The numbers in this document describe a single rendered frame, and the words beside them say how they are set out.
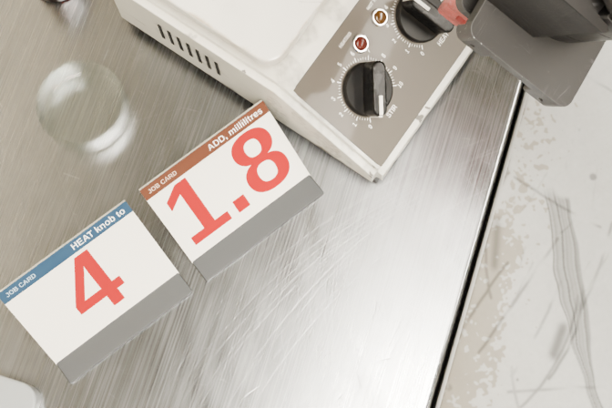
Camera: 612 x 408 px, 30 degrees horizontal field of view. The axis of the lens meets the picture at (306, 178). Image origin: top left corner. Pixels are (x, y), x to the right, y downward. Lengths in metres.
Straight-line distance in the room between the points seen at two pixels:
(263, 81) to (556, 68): 0.19
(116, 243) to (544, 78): 0.28
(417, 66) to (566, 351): 0.19
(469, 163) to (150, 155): 0.20
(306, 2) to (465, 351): 0.23
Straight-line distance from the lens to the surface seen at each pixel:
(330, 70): 0.66
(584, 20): 0.49
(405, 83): 0.69
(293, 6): 0.65
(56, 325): 0.69
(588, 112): 0.74
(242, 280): 0.70
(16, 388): 0.70
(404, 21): 0.68
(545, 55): 0.54
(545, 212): 0.71
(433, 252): 0.70
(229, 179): 0.69
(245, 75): 0.66
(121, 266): 0.69
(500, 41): 0.52
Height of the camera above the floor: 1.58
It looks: 75 degrees down
